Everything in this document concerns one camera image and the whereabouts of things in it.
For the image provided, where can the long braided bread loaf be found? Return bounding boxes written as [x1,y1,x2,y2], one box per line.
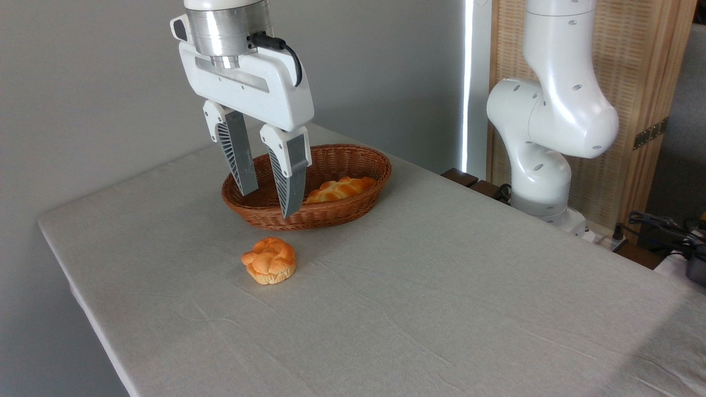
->
[305,176,378,204]

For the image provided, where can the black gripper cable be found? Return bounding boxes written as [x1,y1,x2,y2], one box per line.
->
[249,32,303,88]

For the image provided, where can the metal screen hinge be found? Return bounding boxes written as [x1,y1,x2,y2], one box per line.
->
[633,117,670,150]

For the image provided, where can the light grey tablecloth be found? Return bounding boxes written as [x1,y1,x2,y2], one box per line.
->
[38,122,706,397]

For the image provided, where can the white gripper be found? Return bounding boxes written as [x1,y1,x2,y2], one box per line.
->
[178,41,315,219]

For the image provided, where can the wooden folding screen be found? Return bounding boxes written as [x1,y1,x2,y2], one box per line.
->
[488,0,698,232]

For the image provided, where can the black cable bundle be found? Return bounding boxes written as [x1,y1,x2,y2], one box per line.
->
[613,211,706,261]

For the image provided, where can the grey box device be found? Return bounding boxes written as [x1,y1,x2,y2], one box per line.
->
[686,256,706,287]

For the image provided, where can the round knotted bread bun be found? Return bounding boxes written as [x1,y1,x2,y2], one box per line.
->
[241,237,297,285]

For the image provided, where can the brown wicker basket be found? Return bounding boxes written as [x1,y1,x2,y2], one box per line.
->
[222,144,393,230]

